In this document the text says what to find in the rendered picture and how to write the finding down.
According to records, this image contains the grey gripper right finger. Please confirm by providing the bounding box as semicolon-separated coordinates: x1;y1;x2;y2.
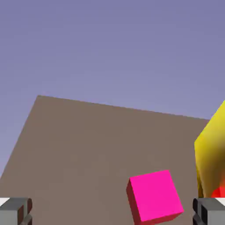
192;197;225;225

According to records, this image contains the small red cube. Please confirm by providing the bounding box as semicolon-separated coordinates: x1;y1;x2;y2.
210;186;225;199

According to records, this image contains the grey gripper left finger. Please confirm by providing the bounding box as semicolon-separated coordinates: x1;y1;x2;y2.
0;197;33;225

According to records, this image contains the large yellow box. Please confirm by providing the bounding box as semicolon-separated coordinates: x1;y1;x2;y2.
194;100;225;199

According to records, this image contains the small pink cube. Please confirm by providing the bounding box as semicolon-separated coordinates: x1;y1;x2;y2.
126;169;185;225

